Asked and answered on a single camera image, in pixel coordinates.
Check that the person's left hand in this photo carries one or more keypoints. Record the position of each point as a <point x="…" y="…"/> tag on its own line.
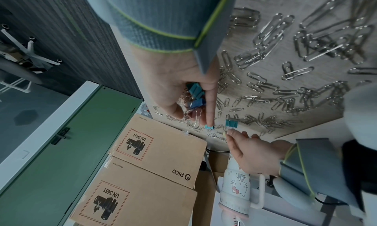
<point x="259" y="155"/>

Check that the person's right hand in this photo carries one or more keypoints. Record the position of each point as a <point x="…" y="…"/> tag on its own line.
<point x="165" y="76"/>

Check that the colourful binder clips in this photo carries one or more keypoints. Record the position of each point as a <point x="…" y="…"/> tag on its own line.
<point x="195" y="90"/>

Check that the teal binder clip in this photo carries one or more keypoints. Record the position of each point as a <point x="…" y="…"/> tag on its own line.
<point x="231" y="123"/>

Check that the pile of silver paper clips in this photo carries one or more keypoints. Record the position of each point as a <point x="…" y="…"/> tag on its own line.
<point x="290" y="71"/>

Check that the cardboard box with round logo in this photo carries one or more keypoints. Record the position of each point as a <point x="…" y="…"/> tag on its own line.
<point x="159" y="145"/>

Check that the plain stacked cardboard box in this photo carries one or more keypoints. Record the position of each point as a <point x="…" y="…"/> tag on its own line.
<point x="141" y="197"/>

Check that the white cat-print tumbler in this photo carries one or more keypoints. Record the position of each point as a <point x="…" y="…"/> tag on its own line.
<point x="235" y="190"/>

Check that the grey knit wristband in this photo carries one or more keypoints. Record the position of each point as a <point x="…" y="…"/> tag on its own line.
<point x="162" y="15"/>
<point x="318" y="169"/>

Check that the small clear plastic piece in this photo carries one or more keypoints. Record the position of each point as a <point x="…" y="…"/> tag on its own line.
<point x="186" y="133"/>

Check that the brown cardboard board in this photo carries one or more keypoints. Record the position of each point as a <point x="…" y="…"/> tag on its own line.
<point x="206" y="197"/>

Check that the green cabinet with white side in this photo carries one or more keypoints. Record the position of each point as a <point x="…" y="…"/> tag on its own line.
<point x="59" y="162"/>

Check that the white office chair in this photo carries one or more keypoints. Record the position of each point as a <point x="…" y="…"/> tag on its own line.
<point x="17" y="73"/>

